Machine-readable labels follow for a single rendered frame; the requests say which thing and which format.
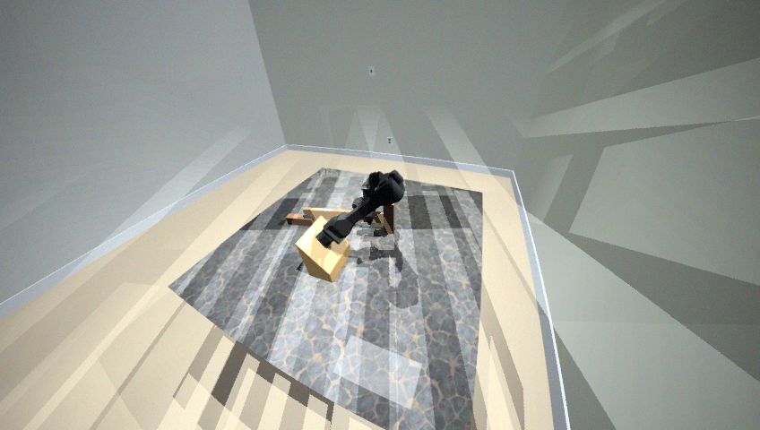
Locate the long tan wooden rail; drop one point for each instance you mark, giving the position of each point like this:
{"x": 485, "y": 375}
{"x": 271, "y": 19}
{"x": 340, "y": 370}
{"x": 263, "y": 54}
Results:
{"x": 330, "y": 213}

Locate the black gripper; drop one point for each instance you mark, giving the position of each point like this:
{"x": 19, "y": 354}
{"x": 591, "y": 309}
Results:
{"x": 369, "y": 218}

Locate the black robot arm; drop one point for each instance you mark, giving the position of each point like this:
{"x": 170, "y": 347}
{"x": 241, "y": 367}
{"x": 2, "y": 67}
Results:
{"x": 389, "y": 189}

